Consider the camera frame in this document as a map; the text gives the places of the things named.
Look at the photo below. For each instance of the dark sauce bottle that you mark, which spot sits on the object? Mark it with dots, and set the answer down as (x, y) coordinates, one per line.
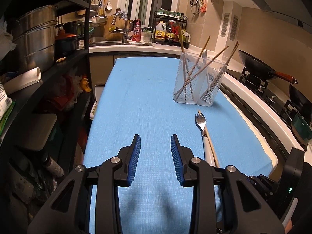
(170, 33)

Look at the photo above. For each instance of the wooden cutting board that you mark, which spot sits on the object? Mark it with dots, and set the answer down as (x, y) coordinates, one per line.
(109, 34)

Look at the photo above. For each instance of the dark spray can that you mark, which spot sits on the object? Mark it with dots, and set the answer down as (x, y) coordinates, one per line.
(52, 165)

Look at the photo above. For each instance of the clear plastic utensil holder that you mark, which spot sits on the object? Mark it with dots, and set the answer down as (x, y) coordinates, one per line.
(195, 97)

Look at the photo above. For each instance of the black spice rack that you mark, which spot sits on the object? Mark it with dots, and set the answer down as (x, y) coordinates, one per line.
(186, 29)

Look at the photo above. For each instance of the white plastic box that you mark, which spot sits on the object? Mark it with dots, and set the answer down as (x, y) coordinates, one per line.
(97, 97)

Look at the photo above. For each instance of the ginger piece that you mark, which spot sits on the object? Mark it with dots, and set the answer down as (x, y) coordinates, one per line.
(61, 59)

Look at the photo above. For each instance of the black pot with orange lid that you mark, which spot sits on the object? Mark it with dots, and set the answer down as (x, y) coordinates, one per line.
(65, 43)

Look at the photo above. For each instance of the red dish soap bottle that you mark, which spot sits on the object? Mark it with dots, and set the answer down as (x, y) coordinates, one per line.
(136, 31)

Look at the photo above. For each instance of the metal strainer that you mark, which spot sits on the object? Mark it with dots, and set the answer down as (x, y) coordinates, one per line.
(97, 19)

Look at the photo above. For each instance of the steel faucet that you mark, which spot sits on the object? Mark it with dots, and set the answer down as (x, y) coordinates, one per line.
(124, 33)

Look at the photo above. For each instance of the white wall vent panel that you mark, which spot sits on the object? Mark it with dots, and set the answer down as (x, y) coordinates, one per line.
(235, 24)
(226, 25)

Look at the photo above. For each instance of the wooden chopstick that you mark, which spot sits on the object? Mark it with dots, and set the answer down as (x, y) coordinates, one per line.
(204, 46)
(220, 53)
(214, 154)
(232, 51)
(181, 41)

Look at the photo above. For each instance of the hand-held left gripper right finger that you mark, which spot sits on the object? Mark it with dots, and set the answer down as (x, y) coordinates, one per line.
(176, 160)

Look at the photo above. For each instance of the paper towel roll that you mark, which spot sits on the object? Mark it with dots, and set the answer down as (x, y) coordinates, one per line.
(24, 79)

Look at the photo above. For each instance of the clear jar with green lid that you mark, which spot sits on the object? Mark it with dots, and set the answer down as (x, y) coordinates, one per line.
(147, 35)

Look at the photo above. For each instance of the grey flat box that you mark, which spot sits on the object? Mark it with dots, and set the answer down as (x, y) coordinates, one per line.
(36, 131)

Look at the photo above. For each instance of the blue table mat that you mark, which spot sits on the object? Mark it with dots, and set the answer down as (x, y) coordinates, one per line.
(146, 97)

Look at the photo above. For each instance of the red plastic bag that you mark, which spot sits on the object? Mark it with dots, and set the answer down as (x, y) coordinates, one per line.
(65, 95)

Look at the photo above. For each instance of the white plastic bag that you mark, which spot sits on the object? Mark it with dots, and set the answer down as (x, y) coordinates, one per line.
(6, 39)

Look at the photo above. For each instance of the large steel pot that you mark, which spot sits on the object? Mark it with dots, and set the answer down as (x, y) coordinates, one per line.
(36, 41)

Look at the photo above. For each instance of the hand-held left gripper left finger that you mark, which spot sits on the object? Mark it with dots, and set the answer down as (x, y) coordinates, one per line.
(136, 158)

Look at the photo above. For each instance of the white hanging ladle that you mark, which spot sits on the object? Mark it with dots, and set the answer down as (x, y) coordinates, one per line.
(109, 4)

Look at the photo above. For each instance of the black shelf rack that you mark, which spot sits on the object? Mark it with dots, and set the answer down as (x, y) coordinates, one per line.
(80, 53)

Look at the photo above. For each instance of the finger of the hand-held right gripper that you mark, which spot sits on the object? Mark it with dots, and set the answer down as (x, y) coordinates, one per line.
(265, 184)

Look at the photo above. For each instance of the green packet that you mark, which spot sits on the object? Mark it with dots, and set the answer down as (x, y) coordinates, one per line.
(6, 107)

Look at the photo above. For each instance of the black gas stove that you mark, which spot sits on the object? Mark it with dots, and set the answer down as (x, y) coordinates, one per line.
(270, 95)

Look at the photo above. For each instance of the row of green lidded jars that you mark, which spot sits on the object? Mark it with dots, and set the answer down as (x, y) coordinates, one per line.
(170, 12)

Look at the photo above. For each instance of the teal container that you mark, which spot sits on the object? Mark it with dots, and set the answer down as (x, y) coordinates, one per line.
(302, 126)

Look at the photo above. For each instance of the yellow labelled oil jug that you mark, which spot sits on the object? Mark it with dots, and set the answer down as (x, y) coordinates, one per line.
(160, 33)

